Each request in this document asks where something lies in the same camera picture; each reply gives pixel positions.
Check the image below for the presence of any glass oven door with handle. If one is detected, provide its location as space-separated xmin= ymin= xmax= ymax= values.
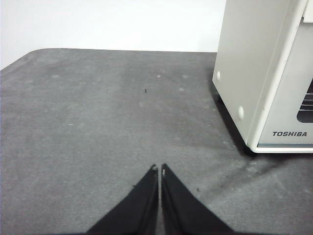
xmin=256 ymin=17 xmax=313 ymax=147

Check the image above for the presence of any metal wire oven rack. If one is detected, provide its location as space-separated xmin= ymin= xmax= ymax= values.
xmin=298 ymin=90 xmax=313 ymax=113

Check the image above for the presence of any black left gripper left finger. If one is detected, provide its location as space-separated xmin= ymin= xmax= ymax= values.
xmin=87 ymin=163 xmax=159 ymax=235

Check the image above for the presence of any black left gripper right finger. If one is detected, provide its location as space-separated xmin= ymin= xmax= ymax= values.
xmin=160 ymin=163 xmax=235 ymax=235

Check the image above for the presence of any cream Toshiba toaster oven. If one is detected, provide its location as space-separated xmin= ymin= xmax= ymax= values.
xmin=212 ymin=0 xmax=313 ymax=154

